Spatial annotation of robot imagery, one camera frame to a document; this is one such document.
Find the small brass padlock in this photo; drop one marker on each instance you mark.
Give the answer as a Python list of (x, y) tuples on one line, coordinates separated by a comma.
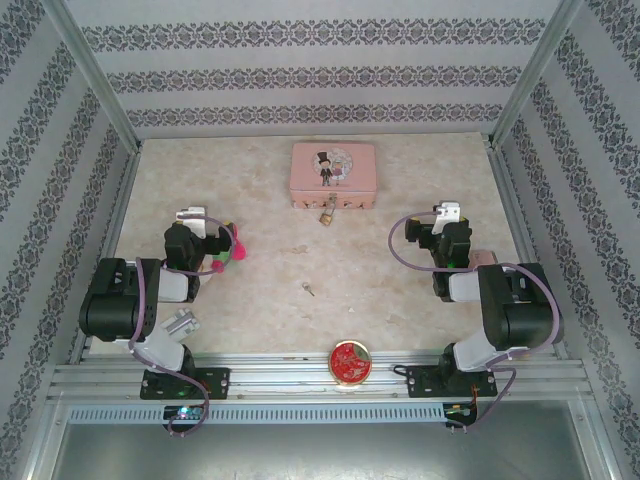
[(327, 218)]

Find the small silver key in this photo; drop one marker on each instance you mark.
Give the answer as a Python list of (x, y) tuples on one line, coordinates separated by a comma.
[(306, 286)]

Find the pink tin box cartoon couple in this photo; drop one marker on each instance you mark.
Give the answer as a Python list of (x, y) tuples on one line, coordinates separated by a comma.
[(332, 170)]

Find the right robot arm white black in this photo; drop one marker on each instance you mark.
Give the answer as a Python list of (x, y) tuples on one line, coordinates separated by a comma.
[(525, 310)]

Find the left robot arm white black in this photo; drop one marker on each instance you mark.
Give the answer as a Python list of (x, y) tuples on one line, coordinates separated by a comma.
[(115, 300)]

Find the pink green plush toy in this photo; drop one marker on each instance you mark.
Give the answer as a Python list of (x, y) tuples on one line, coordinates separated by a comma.
[(241, 250)]

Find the small pink plastic toy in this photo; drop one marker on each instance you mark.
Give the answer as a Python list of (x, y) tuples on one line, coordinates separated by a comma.
[(482, 258)]

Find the white grey plastic block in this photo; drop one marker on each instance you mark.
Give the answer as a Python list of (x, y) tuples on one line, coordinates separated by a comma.
[(180, 324)]

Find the round red gold tin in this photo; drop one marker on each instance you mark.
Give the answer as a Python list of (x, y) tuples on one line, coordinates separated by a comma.
[(349, 362)]

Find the right controller board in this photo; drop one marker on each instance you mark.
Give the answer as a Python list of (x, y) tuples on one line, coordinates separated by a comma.
[(460, 412)]

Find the controller board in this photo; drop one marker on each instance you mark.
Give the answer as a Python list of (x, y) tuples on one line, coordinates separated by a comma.
[(460, 412), (184, 413)]

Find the left controller board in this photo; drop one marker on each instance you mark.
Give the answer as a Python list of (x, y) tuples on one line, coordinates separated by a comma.
[(184, 413)]

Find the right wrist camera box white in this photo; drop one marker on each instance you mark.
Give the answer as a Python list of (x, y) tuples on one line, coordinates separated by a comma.
[(447, 215)]

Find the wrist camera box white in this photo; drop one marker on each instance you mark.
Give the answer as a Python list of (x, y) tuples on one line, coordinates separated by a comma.
[(447, 215), (196, 220)]

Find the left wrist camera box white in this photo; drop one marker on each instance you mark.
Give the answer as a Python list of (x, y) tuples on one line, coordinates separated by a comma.
[(196, 220)]

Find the aluminium side rail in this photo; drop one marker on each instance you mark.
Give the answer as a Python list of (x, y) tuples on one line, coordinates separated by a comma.
[(112, 235), (515, 210)]

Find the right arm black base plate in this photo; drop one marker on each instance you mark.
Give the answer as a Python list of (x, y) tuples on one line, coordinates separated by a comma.
[(425, 381)]

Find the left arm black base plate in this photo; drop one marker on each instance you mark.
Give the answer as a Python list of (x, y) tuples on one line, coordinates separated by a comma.
[(215, 382)]

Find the aluminium mounting rail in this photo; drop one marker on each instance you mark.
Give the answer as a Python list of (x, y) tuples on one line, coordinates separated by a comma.
[(280, 372)]

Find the aluminium frame post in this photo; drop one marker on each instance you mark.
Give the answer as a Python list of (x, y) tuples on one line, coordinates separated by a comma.
[(537, 70), (90, 70)]

